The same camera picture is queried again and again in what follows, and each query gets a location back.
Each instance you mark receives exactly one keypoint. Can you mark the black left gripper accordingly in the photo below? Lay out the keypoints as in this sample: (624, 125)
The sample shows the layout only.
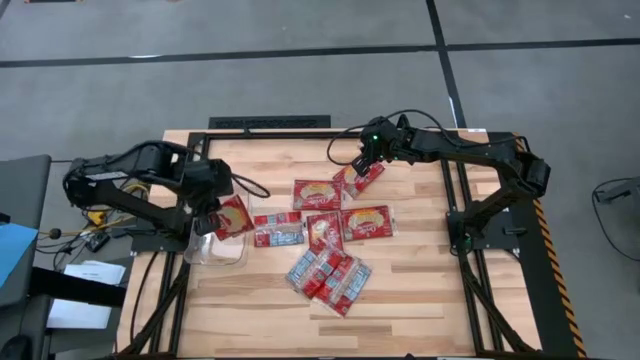
(210, 177)

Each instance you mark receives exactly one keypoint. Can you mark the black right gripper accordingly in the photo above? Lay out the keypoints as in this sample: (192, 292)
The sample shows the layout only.
(381, 140)

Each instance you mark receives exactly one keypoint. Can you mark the red popcorn bag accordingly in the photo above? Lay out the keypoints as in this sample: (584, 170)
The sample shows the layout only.
(325, 230)
(311, 272)
(235, 217)
(361, 182)
(346, 287)
(316, 195)
(368, 223)
(278, 230)

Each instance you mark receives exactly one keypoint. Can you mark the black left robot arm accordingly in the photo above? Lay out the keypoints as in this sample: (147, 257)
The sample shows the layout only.
(145, 159)

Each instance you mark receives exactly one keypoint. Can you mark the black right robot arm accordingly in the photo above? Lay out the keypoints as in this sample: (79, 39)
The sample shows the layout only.
(480, 150)

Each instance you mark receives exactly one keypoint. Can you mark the clear plastic basket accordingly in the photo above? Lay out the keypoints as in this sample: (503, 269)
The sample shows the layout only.
(217, 252)

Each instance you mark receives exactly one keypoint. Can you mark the black power adapter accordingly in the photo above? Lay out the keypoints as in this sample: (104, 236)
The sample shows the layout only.
(97, 242)

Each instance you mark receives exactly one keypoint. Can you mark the black bar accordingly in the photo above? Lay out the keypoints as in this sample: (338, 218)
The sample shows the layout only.
(75, 289)

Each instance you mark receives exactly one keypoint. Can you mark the white paper sheets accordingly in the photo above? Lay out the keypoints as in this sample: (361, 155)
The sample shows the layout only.
(85, 315)

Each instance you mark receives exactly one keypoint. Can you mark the grey chair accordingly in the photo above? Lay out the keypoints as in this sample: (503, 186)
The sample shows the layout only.
(22, 185)

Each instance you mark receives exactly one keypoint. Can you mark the blue folder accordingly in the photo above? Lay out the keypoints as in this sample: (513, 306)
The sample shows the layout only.
(12, 250)

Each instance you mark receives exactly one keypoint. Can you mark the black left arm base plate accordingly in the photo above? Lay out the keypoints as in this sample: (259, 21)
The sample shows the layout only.
(150, 242)

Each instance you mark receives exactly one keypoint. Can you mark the black aluminium table frame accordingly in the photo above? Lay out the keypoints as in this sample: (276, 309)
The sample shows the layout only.
(280, 135)

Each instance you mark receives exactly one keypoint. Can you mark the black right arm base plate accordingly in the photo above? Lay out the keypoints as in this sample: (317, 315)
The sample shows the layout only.
(495, 232)

